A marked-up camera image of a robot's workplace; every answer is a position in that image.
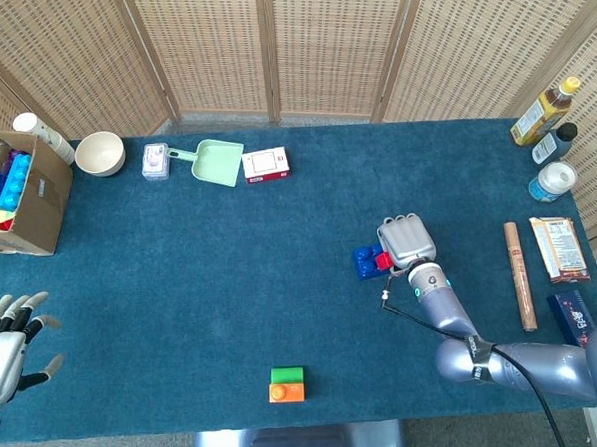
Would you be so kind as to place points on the white lidded jar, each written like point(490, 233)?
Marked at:
point(554, 180)

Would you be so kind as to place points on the light green dustpan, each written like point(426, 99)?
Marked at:
point(217, 162)

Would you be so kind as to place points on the brown patterned roll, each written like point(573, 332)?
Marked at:
point(520, 277)

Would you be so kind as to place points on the white paper cup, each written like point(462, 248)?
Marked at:
point(43, 134)

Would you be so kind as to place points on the light blue toy brick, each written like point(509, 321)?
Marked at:
point(13, 183)

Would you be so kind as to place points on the beige bowl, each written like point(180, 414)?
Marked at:
point(99, 154)

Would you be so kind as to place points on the red and white carton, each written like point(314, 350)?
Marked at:
point(265, 164)

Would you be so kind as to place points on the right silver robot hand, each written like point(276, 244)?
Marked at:
point(408, 243)

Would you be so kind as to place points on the brown cardboard box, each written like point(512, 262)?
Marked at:
point(44, 207)

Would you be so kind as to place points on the clear plastic box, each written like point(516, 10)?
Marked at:
point(155, 162)

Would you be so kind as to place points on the orange snack packet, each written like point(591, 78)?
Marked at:
point(560, 250)

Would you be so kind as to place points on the blue four-stud brick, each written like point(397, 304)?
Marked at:
point(365, 262)

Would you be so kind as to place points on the small red single-stud brick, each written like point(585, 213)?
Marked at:
point(383, 261)

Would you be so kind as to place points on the dark blue gift box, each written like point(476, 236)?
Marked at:
point(571, 314)

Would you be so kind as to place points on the teal tablecloth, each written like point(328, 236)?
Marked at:
point(182, 289)

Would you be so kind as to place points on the orange sloped brick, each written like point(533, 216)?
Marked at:
point(287, 393)

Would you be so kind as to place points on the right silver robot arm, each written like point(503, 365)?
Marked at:
point(449, 321)

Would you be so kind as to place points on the dark bottle with black cap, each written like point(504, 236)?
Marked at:
point(552, 145)

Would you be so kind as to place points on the green brick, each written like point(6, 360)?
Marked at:
point(287, 375)

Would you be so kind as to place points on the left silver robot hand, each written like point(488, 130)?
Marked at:
point(5, 356)

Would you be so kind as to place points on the woven bamboo folding screen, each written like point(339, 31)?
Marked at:
point(219, 47)

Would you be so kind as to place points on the yellow label tea bottle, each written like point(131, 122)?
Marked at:
point(541, 118)

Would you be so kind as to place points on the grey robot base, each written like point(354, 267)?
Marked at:
point(290, 446)

